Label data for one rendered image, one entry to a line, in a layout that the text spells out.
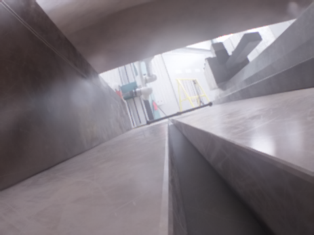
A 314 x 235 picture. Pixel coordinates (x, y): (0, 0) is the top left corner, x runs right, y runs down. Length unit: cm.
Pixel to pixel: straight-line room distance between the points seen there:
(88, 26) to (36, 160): 60
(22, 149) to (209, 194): 25
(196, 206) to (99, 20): 71
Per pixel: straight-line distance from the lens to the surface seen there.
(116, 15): 68
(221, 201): 15
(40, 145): 25
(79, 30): 71
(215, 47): 126
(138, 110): 259
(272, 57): 48
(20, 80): 26
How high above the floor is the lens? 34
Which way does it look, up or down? 1 degrees up
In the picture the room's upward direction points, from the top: 17 degrees counter-clockwise
